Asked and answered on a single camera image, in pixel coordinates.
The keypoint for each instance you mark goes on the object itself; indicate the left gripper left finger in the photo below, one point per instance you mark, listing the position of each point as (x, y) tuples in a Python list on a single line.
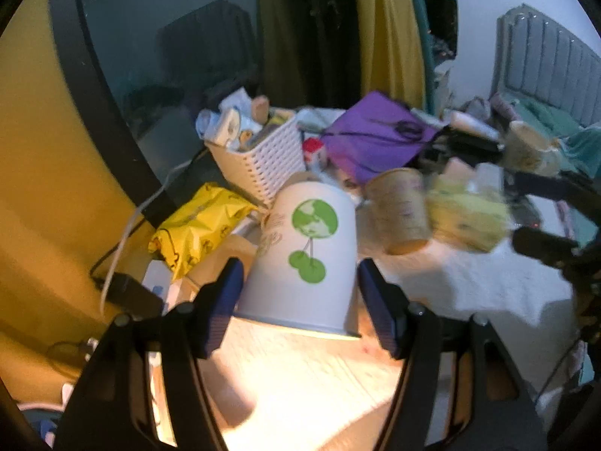
[(110, 407)]

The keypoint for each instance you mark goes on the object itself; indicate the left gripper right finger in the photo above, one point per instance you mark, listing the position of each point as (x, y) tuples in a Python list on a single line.
[(490, 408)]

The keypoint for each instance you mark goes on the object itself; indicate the white cup green print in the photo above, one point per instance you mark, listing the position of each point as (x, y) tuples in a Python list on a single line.
[(303, 275)]

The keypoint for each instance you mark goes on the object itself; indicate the yellowish floral paper cup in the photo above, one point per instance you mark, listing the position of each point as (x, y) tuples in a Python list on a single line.
[(526, 150)]

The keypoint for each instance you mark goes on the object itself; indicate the brown floral paper cup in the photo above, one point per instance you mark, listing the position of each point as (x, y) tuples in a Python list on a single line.
[(398, 206)]

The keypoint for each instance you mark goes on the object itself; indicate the yellow tissue box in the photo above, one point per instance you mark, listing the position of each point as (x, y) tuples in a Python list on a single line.
[(472, 220)]

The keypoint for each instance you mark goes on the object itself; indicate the black power adapter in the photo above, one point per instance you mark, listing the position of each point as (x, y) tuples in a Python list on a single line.
[(130, 296)]

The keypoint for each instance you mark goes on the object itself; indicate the white tube bottle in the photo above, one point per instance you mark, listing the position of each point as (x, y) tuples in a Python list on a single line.
[(472, 126)]

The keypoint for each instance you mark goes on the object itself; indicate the grey headboard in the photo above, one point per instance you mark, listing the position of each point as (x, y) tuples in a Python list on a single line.
[(538, 58)]

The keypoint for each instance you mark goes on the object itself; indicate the black scissors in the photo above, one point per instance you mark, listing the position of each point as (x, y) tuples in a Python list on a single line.
[(407, 130)]

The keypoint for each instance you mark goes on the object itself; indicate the yellow snack bag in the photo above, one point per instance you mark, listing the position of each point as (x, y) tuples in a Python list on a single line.
[(197, 228)]

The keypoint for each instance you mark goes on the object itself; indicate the purple cloth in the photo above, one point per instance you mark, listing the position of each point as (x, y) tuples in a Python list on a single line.
[(362, 148)]

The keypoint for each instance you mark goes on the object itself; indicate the yellow curtain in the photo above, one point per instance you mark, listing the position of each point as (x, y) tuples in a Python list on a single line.
[(390, 50)]

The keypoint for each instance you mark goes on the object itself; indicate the red white carton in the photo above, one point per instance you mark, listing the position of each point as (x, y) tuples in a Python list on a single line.
[(315, 154)]

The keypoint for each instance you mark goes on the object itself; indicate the white perforated plastic basket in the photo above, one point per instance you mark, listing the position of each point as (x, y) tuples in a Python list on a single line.
[(260, 172)]

